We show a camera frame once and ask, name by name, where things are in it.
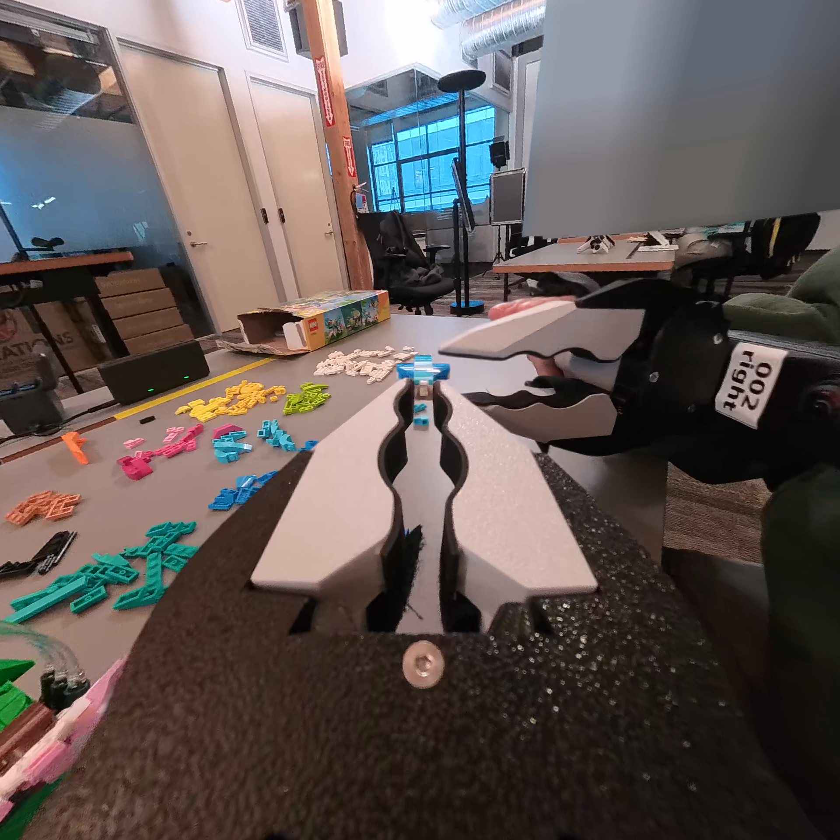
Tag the large window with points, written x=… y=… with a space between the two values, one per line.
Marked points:
x=420 y=170

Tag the green brown pink lego model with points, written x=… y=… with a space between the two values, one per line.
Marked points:
x=26 y=728

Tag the pile of lime lego pieces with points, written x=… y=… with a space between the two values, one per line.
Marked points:
x=305 y=399

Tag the wooden top desk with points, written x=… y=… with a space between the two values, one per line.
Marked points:
x=65 y=261

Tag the white wall vent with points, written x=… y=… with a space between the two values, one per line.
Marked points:
x=262 y=26

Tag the black office chair with cloth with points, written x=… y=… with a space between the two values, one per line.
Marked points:
x=394 y=256

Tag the person's right hand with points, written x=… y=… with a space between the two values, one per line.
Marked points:
x=525 y=307

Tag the pile of light cyan lego pieces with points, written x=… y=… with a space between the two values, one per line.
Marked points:
x=231 y=449

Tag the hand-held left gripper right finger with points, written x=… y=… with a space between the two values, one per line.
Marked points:
x=518 y=525

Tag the light panel on tripod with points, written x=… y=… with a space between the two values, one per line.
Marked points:
x=506 y=197

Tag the black floor lamp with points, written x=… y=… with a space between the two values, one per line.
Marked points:
x=461 y=81

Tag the black box with green lights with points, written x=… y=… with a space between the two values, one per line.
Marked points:
x=154 y=371

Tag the orange brick separator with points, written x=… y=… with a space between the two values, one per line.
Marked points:
x=75 y=447

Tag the pile of yellow lego pieces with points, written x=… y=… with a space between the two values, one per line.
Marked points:
x=229 y=400

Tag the pile of white lego pieces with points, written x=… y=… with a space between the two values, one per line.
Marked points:
x=361 y=364

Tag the person's right forearm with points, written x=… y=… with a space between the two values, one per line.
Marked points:
x=807 y=295

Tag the black charging device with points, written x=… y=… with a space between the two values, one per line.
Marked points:
x=33 y=407

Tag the pile of black lego pieces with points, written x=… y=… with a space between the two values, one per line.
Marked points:
x=49 y=551

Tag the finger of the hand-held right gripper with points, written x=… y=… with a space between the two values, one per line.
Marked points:
x=571 y=420
x=551 y=328

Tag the pile of azure lego pieces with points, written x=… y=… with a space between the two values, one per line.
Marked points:
x=279 y=436

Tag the silver spiral air duct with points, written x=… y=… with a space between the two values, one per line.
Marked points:
x=499 y=33

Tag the person's dark green clothing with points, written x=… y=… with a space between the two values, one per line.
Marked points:
x=800 y=623

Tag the pile of teal lego pieces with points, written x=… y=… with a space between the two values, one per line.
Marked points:
x=98 y=577

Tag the pile of salmon lego pieces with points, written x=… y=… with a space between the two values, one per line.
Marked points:
x=43 y=508

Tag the small blue white lego build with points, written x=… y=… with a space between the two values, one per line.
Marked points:
x=423 y=371

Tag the black speaker on stand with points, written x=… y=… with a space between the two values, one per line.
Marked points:
x=499 y=152

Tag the fire extinguisher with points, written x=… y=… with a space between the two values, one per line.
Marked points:
x=359 y=200

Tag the printed cardboard boxes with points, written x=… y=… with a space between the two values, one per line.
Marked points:
x=39 y=341

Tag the white gripper parts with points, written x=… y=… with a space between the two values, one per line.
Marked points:
x=596 y=244
x=653 y=241

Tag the pile of pink lego pieces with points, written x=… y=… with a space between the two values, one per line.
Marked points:
x=164 y=449

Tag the cream door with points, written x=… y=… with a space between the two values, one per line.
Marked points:
x=295 y=197
x=216 y=197

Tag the pile of blue lego pieces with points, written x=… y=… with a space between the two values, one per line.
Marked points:
x=239 y=492

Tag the wooden post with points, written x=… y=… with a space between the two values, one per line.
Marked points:
x=338 y=131

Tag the stack of cardboard boxes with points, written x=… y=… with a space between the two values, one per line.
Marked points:
x=141 y=308

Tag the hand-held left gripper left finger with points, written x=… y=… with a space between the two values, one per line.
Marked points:
x=328 y=525

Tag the yellow tape stripe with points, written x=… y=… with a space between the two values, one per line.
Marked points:
x=197 y=388

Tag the wooden table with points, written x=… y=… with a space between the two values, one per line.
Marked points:
x=577 y=262

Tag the cardboard lego box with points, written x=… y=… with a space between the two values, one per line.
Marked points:
x=334 y=321

